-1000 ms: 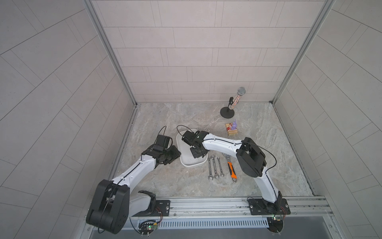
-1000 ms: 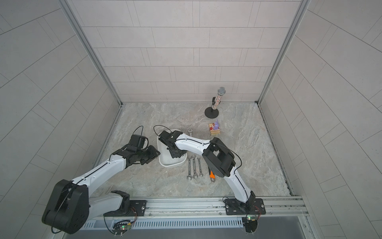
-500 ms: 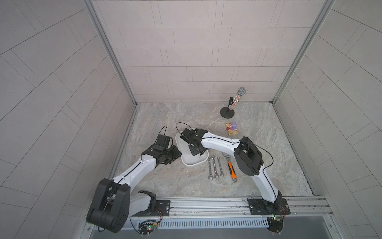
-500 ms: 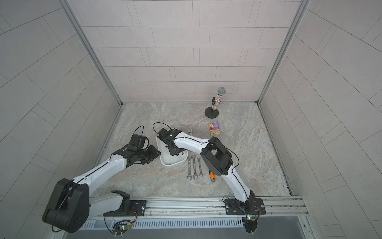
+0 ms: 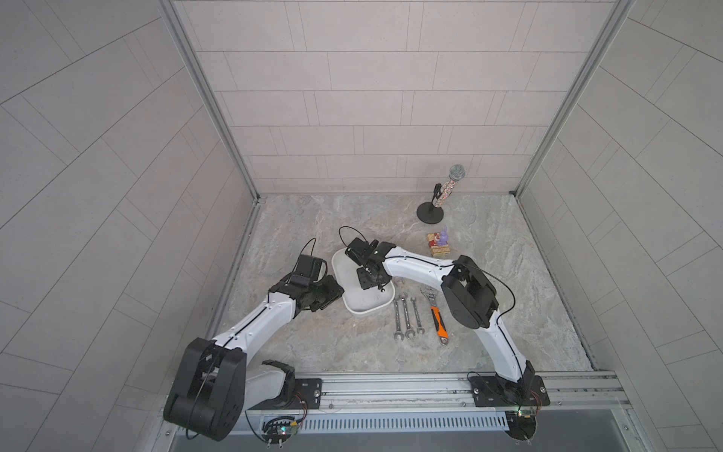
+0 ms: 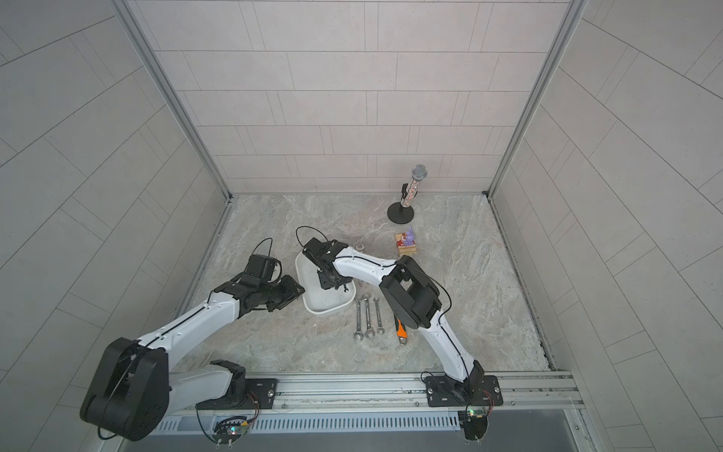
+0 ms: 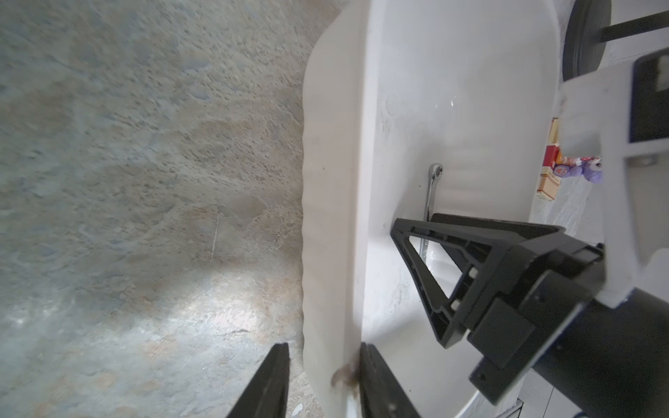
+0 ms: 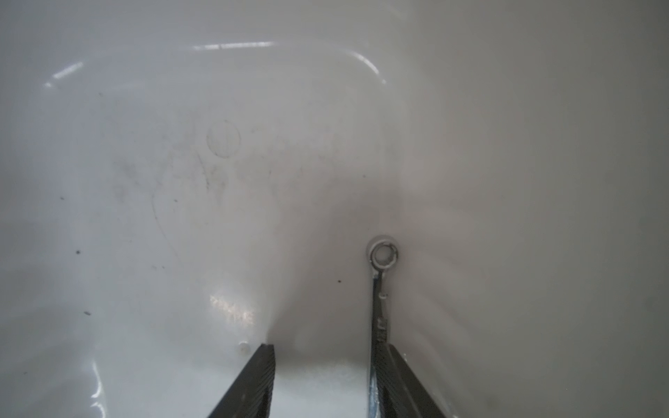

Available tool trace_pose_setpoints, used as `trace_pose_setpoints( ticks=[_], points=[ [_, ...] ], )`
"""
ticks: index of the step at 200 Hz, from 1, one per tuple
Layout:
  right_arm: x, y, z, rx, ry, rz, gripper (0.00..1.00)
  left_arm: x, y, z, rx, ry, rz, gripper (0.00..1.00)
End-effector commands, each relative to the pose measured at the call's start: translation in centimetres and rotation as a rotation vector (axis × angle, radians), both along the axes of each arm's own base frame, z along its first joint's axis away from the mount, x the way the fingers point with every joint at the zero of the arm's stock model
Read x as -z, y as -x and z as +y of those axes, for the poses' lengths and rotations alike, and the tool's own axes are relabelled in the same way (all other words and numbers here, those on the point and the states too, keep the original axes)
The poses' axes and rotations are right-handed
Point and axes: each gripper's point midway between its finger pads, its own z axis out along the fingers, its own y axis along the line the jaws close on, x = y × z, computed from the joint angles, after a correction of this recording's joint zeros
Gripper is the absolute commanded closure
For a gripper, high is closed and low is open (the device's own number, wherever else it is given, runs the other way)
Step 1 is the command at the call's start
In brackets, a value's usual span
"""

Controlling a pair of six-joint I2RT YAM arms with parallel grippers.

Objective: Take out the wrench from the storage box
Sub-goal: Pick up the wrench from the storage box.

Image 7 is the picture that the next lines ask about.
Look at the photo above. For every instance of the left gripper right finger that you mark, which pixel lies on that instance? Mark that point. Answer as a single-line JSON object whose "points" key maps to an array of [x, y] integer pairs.
{"points": [[381, 394]]}

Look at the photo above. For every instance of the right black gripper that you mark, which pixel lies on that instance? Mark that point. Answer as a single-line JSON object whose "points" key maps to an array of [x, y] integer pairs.
{"points": [[515, 286]]}

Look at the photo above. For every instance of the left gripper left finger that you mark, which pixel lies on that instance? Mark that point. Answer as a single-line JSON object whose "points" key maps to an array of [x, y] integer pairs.
{"points": [[267, 393]]}

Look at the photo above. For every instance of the white plastic storage box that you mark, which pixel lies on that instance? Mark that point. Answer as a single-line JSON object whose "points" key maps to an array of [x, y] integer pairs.
{"points": [[391, 88]]}

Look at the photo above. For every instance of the small wooden toy with figures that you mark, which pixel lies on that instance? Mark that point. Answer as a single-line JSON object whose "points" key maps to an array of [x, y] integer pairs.
{"points": [[556, 167]]}

